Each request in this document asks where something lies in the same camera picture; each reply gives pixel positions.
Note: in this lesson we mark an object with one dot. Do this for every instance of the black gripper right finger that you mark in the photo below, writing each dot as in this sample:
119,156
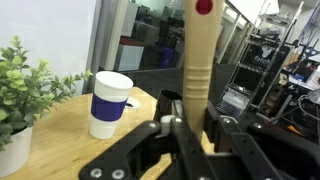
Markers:
273,156

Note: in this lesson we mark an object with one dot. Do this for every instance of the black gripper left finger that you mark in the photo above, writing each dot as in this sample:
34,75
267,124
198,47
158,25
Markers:
133,156

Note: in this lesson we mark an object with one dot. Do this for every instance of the wooden spoon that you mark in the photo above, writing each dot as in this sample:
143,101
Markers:
200,50

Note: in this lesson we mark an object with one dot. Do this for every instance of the white paper cup blue band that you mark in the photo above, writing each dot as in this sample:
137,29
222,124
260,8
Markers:
110,100

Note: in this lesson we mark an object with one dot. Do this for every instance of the clear plastic storage bin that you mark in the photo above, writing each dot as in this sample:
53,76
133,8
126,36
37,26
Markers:
233,103

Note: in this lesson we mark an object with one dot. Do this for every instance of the white background cabinet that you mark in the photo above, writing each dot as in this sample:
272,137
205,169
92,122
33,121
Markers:
128,58

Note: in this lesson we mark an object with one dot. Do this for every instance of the black fetch sign box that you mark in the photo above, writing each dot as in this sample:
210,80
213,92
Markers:
265,58

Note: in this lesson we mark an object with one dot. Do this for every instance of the small green plant white pot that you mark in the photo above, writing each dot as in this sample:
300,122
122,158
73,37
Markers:
20,100

